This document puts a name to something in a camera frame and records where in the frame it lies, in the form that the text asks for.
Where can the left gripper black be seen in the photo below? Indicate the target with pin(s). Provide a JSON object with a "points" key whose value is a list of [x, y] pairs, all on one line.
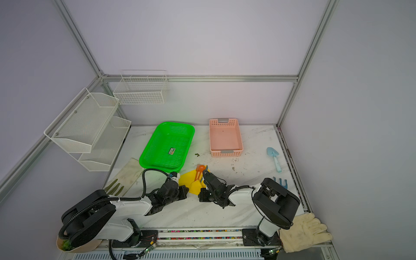
{"points": [[183, 194]]}

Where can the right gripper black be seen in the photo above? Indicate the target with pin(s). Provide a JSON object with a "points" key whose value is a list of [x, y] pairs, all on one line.
{"points": [[202, 197]]}

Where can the yellow paper napkin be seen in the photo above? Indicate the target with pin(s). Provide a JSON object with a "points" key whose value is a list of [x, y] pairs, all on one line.
{"points": [[193, 180]]}

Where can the green plastic basket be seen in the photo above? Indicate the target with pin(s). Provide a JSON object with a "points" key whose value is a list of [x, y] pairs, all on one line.
{"points": [[168, 147]]}

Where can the pink plastic basket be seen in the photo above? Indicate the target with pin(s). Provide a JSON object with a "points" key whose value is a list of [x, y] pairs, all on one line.
{"points": [[225, 138]]}

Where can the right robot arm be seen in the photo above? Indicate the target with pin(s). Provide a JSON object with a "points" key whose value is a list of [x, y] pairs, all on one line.
{"points": [[276, 205]]}

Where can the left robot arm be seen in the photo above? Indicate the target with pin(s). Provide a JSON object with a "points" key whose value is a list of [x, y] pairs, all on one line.
{"points": [[101, 216]]}

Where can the light blue garden trowel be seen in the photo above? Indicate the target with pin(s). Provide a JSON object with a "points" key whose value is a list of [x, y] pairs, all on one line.
{"points": [[274, 154]]}

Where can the blue yellow garden rake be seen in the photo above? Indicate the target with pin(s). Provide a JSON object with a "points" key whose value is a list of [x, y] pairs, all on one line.
{"points": [[282, 182]]}

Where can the white mesh two-tier shelf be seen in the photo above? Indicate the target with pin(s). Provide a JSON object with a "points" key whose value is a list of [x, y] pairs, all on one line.
{"points": [[90, 131]]}

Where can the cream work glove right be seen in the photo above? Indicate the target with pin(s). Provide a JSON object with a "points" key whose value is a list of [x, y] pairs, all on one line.
{"points": [[306, 231]]}

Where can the paper bag with greens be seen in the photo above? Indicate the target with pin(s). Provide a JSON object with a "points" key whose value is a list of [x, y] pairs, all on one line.
{"points": [[66, 246]]}

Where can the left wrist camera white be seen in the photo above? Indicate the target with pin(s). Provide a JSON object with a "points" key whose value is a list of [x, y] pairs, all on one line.
{"points": [[174, 176]]}

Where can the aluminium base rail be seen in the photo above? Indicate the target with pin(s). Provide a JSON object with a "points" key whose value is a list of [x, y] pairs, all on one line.
{"points": [[205, 238]]}

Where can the white wire basket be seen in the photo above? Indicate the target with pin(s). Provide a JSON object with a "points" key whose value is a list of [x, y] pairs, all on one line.
{"points": [[142, 87]]}

